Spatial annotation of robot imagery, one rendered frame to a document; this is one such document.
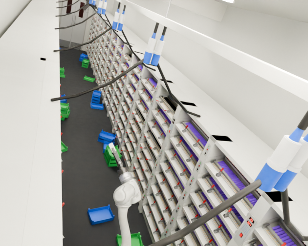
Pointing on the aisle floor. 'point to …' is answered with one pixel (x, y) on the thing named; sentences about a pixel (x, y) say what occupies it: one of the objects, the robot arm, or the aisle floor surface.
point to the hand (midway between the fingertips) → (112, 147)
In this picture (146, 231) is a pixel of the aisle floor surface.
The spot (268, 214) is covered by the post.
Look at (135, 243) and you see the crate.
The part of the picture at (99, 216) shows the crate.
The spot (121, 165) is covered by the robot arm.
